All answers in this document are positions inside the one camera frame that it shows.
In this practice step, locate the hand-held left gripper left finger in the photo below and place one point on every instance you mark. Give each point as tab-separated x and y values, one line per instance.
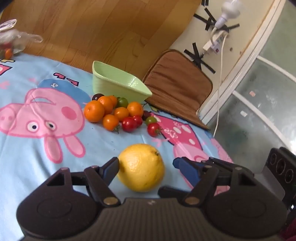
111	169

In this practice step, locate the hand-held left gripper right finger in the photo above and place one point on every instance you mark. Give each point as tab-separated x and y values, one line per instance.
185	167

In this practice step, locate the large yellow citrus fruit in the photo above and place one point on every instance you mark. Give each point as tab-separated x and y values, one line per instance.
141	166

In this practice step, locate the large orange tangerine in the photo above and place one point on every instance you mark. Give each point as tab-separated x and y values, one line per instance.
93	111

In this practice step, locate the light green plastic bowl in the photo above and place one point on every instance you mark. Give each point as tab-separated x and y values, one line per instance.
111	89

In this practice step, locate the blue cartoon pig blanket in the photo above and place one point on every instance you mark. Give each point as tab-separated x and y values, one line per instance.
104	144

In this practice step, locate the green cherry tomato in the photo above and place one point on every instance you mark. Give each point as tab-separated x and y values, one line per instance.
122	102
151	120

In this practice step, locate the white framed glass door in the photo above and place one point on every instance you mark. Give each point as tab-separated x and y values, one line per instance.
266	104

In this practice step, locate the brown seat cushion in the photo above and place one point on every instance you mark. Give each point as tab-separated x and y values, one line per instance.
178	83

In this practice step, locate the black tape cross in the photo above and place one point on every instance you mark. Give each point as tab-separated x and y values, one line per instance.
196	54
209	19

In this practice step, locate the clear plastic bag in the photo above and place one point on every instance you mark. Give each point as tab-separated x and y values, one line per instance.
16	37

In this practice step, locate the black tape strip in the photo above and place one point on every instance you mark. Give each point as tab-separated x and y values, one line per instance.
204	2

